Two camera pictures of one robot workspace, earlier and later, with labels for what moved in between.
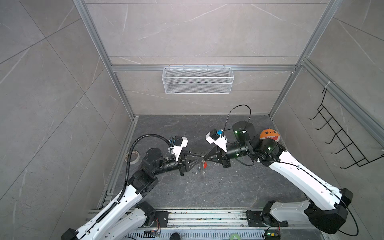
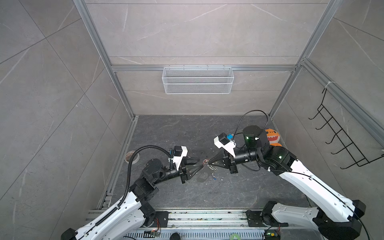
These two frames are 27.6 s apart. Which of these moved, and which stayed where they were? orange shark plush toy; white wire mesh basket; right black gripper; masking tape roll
Moved: right black gripper
Stayed: white wire mesh basket; orange shark plush toy; masking tape roll
